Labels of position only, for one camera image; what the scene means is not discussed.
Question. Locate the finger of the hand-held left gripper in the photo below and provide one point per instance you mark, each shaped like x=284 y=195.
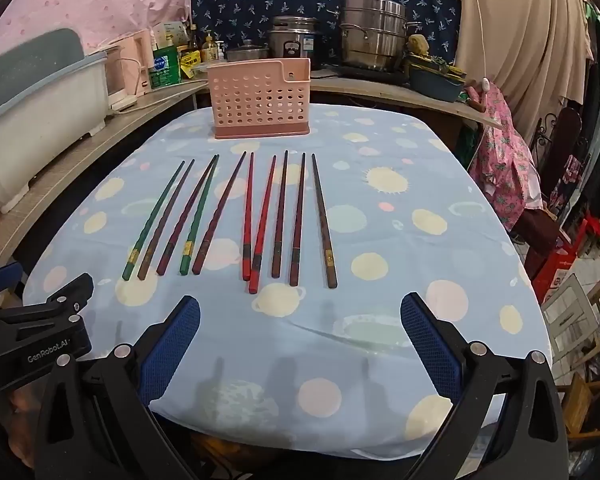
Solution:
x=77 y=285
x=2 y=277

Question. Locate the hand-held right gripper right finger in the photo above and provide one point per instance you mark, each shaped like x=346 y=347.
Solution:
x=430 y=345

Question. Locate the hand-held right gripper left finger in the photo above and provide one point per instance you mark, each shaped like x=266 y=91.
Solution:
x=172 y=345

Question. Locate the dark red chopstick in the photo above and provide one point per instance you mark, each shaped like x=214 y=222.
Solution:
x=172 y=250
x=218 y=220

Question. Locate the green chopstick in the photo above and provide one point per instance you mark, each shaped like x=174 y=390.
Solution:
x=196 y=230
x=150 y=222

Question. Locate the brown chopstick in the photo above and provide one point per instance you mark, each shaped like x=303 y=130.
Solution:
x=168 y=217
x=281 y=215
x=323 y=220
x=299 y=220

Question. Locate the pink perforated chopstick holder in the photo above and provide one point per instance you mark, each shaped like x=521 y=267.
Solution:
x=260 y=105

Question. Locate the light blue printed tablecloth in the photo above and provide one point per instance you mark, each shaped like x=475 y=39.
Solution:
x=380 y=270

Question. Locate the white dish drainer box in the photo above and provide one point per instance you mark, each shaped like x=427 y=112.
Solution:
x=30 y=125

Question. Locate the red stool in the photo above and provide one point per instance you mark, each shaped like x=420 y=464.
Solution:
x=560 y=260

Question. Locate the light wooden stool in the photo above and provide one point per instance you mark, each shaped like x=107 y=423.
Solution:
x=590 y=410

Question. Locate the pink floral cloth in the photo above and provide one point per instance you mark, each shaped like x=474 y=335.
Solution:
x=500 y=160

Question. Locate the pink appliance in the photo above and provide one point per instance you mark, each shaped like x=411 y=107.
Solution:
x=140 y=60

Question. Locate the green detergent bottle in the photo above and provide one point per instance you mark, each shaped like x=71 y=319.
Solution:
x=164 y=67

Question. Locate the glass food container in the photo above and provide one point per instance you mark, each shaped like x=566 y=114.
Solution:
x=201 y=70

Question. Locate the yellow packet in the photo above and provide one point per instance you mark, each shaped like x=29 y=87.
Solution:
x=190 y=62

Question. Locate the dark wooden chair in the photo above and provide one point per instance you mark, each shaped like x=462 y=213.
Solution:
x=567 y=135

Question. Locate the blue basin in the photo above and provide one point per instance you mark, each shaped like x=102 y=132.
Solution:
x=435 y=89

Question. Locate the yellow pump bottle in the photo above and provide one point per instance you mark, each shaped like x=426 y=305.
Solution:
x=209 y=50

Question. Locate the dark glass bottle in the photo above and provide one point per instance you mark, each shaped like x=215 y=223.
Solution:
x=193 y=40

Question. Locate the black induction cooker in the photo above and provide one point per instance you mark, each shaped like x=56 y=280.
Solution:
x=360 y=75

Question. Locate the green yellow basket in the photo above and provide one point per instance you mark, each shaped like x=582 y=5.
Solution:
x=435 y=66

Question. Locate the small pot with glass lid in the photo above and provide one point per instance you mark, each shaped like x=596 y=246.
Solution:
x=245 y=52

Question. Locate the steel steamer pot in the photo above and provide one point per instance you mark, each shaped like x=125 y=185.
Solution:
x=375 y=35

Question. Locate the navy printed cloth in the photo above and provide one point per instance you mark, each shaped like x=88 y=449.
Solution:
x=240 y=10

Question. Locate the beige hanging cloth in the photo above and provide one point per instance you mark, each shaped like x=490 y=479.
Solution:
x=520 y=35

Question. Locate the steel rice cooker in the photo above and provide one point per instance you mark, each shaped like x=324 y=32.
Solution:
x=295 y=40

